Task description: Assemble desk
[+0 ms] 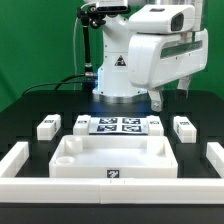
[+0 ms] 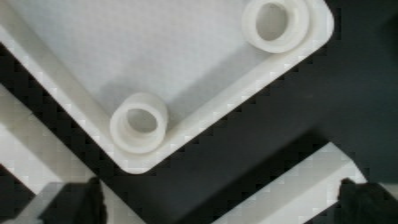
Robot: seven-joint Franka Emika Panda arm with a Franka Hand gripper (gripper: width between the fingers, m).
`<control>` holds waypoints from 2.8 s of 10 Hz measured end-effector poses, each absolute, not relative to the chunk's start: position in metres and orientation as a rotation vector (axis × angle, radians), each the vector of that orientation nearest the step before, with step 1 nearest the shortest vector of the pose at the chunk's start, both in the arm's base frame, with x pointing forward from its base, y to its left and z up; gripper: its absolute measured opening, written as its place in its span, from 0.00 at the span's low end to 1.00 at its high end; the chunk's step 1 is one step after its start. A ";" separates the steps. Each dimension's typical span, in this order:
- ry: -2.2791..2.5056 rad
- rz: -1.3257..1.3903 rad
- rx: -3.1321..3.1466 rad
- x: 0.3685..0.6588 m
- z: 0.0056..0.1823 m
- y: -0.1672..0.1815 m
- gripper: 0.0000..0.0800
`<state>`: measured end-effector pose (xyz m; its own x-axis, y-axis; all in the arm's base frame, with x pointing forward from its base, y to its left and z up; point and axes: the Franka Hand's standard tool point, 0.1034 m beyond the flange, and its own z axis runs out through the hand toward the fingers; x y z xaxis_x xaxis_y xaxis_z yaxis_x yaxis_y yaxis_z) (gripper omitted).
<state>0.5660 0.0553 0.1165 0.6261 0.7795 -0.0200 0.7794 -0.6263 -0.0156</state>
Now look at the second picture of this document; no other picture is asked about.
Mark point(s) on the white square desk top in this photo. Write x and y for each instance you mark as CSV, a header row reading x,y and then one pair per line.
x,y
197,50

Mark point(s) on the white U-shaped obstacle fence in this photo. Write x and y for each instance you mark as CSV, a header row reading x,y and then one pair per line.
x,y
216,190

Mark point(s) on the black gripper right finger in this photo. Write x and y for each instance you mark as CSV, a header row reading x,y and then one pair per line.
x,y
369,204

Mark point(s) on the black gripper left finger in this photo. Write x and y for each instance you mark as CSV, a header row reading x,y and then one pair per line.
x,y
78,207

